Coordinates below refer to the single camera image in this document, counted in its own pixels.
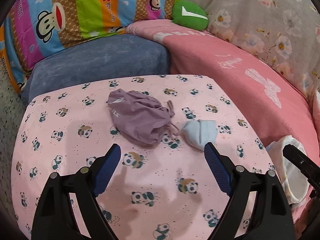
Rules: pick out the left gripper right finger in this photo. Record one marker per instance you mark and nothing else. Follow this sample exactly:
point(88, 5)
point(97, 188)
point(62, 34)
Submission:
point(271, 216)

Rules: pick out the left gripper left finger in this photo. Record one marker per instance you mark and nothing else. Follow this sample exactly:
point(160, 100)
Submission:
point(54, 216)

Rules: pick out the light blue small sock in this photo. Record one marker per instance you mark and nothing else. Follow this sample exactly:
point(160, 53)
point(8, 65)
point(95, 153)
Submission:
point(198, 133)

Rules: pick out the purple drawstring pouch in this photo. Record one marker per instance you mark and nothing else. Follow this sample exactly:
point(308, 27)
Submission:
point(140, 118)

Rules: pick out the white-lined trash bin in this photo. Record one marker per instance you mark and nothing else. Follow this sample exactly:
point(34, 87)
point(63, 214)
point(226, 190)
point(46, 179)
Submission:
point(294, 183)

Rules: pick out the pink bed blanket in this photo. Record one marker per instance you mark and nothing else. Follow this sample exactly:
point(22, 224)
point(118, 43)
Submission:
point(272, 106)

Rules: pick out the pink panda print cloth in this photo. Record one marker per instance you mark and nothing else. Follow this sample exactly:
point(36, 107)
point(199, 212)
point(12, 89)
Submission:
point(161, 192)

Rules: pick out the grey floral sheet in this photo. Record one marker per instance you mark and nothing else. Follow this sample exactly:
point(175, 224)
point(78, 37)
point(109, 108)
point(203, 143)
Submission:
point(282, 33)

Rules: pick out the blue velvet cushion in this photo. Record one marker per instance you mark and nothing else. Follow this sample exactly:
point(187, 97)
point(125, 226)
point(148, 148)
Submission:
point(101, 59)

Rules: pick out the green checkmark cushion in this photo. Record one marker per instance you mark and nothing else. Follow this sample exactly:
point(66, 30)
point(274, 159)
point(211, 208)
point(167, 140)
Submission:
point(189, 15)

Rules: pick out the colourful monkey print quilt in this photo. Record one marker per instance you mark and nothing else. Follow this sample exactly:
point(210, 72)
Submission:
point(36, 29)

